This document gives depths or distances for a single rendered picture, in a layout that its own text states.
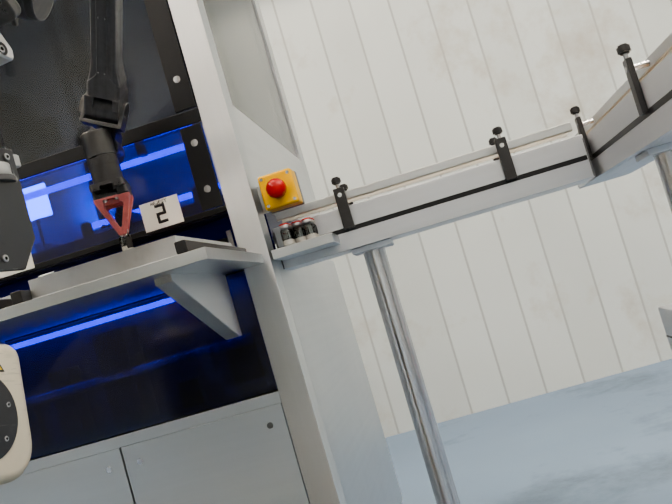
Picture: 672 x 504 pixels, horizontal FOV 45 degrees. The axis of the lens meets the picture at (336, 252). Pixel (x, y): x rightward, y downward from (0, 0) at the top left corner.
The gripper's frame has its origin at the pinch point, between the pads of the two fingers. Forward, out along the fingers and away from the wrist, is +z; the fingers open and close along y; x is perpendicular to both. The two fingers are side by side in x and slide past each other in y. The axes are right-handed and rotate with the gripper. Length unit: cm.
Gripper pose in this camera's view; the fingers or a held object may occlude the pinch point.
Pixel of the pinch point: (122, 231)
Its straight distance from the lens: 160.9
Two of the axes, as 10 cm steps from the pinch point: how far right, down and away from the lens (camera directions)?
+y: -1.1, 0.8, 9.9
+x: -9.5, 2.8, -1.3
